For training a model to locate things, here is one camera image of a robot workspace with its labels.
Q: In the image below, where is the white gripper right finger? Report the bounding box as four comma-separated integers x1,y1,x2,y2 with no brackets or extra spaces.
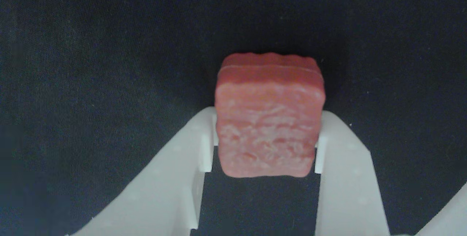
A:
314,110,391,236

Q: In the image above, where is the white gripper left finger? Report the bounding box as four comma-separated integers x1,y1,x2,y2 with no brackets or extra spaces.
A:
67,107,219,236

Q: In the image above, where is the black mouse mat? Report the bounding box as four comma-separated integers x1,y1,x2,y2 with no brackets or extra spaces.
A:
0,0,467,236

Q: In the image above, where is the reddish brown biscuit toy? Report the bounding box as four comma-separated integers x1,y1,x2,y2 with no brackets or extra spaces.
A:
214,52,326,178

